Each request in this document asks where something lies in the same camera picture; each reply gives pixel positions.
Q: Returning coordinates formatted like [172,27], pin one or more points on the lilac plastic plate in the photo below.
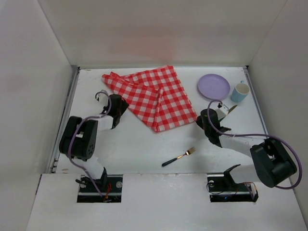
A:
[214,87]

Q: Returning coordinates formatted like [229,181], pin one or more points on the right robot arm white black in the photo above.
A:
[271,162]

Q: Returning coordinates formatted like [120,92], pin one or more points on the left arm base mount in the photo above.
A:
[110,190]

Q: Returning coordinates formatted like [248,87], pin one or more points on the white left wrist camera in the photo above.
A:
[102,96]

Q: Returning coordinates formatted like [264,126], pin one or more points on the gold knife dark handle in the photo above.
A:
[232,108]

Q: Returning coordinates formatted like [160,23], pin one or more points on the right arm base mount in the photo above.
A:
[223,189]

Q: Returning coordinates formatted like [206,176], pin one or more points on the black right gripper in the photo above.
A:
[202,122]

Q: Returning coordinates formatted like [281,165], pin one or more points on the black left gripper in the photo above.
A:
[121,109]

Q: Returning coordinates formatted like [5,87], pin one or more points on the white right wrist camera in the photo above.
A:
[222,111]

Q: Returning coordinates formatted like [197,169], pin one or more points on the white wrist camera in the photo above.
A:
[102,96]
[222,111]

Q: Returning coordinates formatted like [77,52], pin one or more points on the red white checkered cloth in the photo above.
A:
[156,97]

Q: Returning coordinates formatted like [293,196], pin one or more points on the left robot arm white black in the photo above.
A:
[78,140]

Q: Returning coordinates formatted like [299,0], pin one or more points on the light blue mug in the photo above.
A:
[240,91]

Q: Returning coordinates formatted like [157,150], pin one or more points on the gold fork dark green handle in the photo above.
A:
[188,152]

